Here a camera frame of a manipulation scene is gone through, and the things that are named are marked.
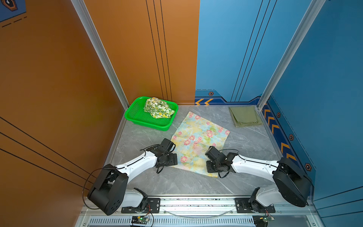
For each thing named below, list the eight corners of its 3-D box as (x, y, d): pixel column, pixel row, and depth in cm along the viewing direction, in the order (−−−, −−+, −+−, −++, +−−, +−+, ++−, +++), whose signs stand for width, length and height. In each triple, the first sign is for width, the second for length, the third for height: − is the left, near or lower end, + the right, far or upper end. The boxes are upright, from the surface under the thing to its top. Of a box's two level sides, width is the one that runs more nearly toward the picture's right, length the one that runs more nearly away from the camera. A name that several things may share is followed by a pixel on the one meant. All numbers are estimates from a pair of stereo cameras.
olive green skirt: (234, 126, 109) (235, 123, 106) (229, 108, 121) (230, 105, 118) (260, 126, 109) (262, 123, 106) (253, 108, 121) (255, 105, 118)
